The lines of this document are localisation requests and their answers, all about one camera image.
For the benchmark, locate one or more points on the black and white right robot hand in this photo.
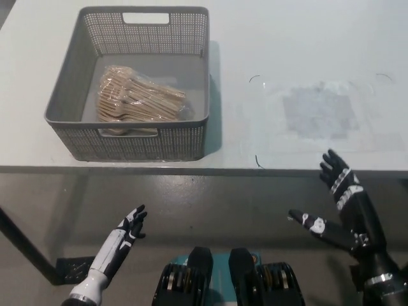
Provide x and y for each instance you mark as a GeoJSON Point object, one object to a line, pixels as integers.
{"type": "Point", "coordinates": [363, 220]}

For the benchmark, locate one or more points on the black and teal robot body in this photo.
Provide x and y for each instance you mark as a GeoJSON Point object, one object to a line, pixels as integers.
{"type": "Point", "coordinates": [199, 267]}

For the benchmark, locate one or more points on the grey perforated plastic basket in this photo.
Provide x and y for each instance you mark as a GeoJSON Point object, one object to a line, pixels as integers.
{"type": "Point", "coordinates": [178, 140]}

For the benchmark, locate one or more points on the clear bag of wooden cutlery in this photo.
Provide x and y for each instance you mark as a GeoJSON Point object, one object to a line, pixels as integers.
{"type": "Point", "coordinates": [137, 99]}

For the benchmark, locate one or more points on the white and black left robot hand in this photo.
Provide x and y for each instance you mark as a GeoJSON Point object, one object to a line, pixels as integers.
{"type": "Point", "coordinates": [122, 239]}

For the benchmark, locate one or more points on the black metal table leg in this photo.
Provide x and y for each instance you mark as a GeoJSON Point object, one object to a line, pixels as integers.
{"type": "Point", "coordinates": [28, 243]}

